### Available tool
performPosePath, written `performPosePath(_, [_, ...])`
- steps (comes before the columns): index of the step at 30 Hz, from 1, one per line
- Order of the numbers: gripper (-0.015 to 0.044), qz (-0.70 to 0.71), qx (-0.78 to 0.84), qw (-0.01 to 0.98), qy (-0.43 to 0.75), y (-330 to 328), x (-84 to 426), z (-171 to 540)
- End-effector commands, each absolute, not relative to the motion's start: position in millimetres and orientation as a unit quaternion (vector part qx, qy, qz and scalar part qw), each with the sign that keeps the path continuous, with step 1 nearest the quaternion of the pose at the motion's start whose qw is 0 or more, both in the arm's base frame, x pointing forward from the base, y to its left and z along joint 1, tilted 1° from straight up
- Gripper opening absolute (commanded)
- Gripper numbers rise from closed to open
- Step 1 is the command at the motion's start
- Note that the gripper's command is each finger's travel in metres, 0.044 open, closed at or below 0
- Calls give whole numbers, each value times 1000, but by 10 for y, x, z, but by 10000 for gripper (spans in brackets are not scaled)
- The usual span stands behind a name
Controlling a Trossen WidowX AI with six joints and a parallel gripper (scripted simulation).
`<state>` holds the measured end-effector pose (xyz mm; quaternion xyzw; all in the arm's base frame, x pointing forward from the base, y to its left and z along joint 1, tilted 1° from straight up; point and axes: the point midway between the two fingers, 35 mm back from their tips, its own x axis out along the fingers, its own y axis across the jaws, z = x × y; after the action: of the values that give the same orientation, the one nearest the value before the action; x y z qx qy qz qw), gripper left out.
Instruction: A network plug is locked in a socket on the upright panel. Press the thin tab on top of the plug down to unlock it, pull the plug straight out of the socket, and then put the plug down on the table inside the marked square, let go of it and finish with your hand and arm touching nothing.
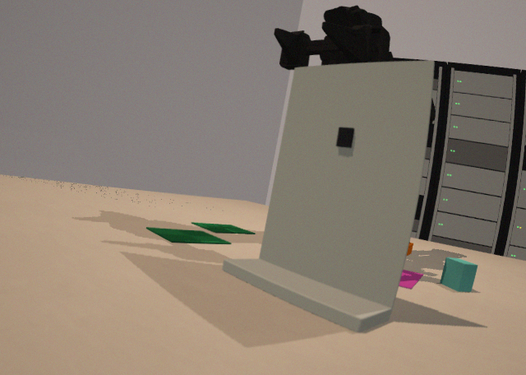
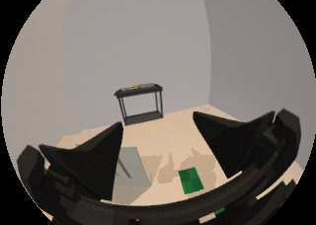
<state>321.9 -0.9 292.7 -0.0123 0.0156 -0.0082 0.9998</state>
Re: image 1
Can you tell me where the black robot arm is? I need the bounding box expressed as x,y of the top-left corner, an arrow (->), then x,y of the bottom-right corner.
323,5 -> 436,127

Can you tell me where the teal cube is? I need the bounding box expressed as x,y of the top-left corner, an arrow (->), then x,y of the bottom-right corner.
440,257 -> 478,292

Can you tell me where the magenta flat square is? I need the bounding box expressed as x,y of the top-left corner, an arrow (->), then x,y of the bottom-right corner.
399,270 -> 423,289

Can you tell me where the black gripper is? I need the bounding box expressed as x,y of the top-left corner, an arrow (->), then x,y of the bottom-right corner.
275,22 -> 390,70

